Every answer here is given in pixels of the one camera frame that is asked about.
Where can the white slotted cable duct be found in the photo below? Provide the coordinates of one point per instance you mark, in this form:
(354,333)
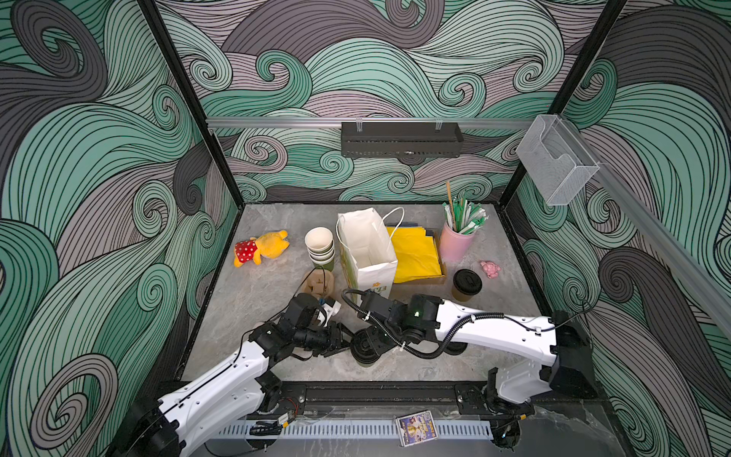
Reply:
(358,429)

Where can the pink straw holder cup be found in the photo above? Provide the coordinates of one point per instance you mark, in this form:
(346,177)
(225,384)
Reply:
(454,246)

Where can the black wall shelf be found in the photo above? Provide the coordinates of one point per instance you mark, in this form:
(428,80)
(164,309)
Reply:
(401,139)

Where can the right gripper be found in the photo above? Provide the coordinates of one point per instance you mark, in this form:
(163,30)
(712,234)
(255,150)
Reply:
(380,348)

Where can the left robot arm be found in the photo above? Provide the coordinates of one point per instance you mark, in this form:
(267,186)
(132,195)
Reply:
(179,422)

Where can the white paper takeout bag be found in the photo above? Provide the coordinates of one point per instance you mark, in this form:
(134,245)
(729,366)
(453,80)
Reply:
(367,254)

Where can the brown paper coffee cup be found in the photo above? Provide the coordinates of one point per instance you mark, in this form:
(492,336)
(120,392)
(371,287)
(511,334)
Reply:
(460,296)

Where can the small pink toy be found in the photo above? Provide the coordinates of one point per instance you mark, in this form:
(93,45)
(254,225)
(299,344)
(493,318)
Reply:
(491,269)

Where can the cardboard napkin tray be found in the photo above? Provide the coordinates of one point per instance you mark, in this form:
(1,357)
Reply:
(442,278)

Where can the wrapped straws bundle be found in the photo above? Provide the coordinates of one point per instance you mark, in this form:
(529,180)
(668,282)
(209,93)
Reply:
(462,216)

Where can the clear acrylic wall holder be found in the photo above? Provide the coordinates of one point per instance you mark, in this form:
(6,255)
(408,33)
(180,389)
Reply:
(557,159)

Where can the small picture card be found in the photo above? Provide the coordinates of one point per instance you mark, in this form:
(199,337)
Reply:
(416,428)

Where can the yellow bear plush toy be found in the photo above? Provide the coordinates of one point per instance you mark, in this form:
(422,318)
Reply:
(270,246)

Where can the stack of paper cups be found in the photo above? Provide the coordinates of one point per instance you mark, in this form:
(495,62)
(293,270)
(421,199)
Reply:
(321,249)

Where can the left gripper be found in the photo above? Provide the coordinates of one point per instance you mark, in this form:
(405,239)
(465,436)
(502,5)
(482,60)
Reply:
(334,330)

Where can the stack of pulp cup carriers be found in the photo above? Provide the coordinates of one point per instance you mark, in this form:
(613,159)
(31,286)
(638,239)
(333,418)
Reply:
(319,283)

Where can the yellow napkin stack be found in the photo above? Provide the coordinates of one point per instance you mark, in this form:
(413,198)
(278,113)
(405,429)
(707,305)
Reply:
(416,253)

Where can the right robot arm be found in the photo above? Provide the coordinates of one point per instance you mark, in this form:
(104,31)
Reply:
(555,351)

